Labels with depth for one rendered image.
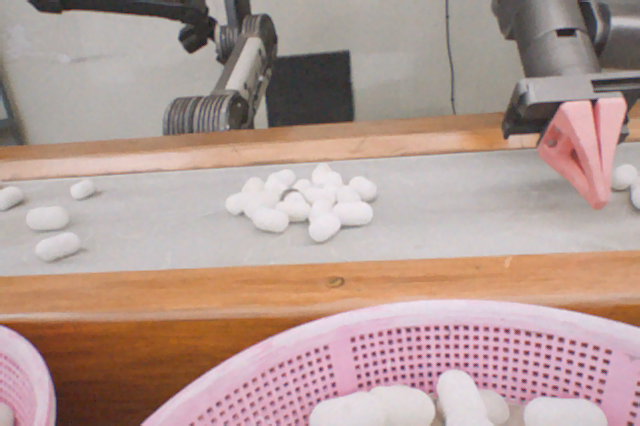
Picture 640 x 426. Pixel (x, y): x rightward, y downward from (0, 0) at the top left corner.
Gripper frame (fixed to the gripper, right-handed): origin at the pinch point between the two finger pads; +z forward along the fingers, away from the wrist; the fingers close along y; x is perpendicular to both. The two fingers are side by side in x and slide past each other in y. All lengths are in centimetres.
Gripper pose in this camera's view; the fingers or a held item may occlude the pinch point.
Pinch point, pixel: (598, 196)
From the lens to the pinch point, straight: 41.9
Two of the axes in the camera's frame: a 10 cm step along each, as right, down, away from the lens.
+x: 1.1, 4.5, 8.9
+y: 9.9, -0.5, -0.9
